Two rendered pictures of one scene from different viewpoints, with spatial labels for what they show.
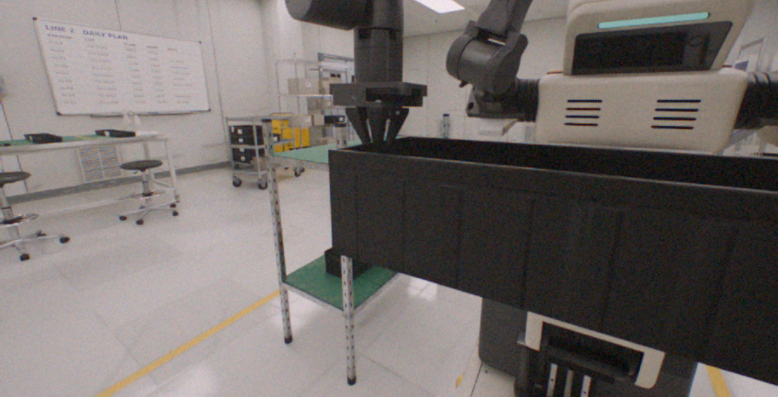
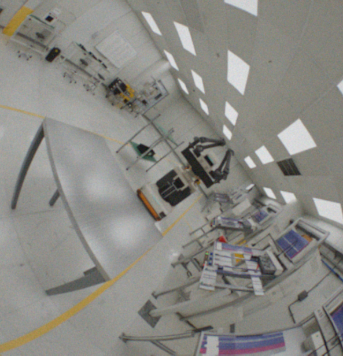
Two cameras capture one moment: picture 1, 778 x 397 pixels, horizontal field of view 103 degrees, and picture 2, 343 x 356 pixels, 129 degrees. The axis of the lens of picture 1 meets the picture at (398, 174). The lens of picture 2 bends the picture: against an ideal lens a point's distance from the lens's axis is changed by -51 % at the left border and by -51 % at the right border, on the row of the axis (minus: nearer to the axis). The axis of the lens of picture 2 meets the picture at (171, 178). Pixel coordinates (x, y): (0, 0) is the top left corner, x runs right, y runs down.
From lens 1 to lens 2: 180 cm
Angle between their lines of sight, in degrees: 23
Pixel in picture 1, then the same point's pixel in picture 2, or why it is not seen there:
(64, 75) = (106, 40)
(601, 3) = (209, 154)
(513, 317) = (168, 179)
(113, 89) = (109, 49)
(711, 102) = (208, 169)
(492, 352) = (159, 182)
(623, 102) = (204, 163)
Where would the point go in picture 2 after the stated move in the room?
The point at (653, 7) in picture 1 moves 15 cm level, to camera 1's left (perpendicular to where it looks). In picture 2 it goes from (211, 158) to (205, 151)
